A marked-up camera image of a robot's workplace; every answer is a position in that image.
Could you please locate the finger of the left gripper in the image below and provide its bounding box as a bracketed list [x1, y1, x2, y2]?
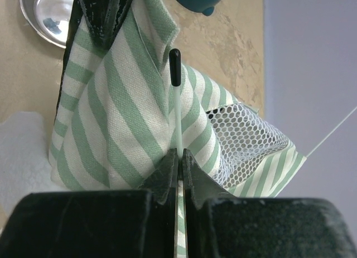
[57, 0, 137, 111]

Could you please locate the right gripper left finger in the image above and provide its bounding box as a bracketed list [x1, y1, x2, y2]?
[1, 149, 179, 257]

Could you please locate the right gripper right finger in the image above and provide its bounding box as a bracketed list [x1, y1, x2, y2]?
[181, 150, 356, 257]

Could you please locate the green striped pet tent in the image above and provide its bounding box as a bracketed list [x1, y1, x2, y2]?
[47, 0, 307, 258]

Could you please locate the white tent pole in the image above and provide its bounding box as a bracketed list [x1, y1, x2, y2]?
[306, 106, 357, 158]

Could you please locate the steel pet bowl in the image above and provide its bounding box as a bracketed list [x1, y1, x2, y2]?
[19, 0, 74, 48]

